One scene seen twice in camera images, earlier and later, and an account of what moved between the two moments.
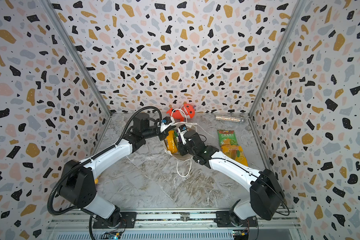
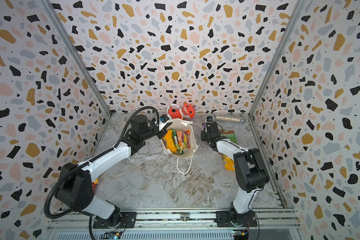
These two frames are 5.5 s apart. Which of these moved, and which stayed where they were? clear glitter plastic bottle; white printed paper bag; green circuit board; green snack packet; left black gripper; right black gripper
Moved: right black gripper; white printed paper bag
Stayed: green snack packet; clear glitter plastic bottle; left black gripper; green circuit board
